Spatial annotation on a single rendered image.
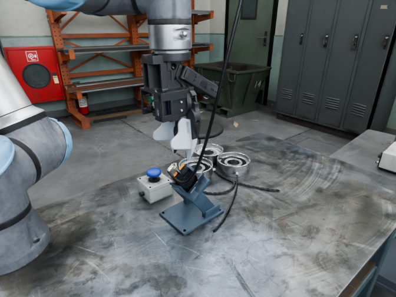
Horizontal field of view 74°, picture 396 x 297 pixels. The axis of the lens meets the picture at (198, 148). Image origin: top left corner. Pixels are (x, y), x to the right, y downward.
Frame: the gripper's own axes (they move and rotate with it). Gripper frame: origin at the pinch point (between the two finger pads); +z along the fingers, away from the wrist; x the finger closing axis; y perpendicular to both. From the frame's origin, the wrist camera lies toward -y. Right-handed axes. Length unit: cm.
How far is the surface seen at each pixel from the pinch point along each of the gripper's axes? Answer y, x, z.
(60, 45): -77, -360, -4
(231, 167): -22.1, -5.2, 14.6
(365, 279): -43, 32, 45
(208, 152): -26.6, -20.4, 16.5
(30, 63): -38, -363, 16
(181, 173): 0.9, 0.3, 5.4
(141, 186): 3.4, -14.6, 14.9
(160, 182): -0.4, -11.1, 13.7
